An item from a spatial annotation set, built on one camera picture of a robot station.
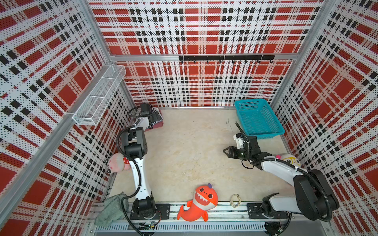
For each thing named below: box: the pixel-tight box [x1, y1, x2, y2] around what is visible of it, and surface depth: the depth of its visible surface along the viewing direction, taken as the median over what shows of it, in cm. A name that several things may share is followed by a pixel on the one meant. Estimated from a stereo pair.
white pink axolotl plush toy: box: [275, 153, 301, 168], surface depth 86 cm
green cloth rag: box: [94, 191, 129, 228], surface depth 74 cm
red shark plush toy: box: [177, 182, 219, 222], surface depth 72 cm
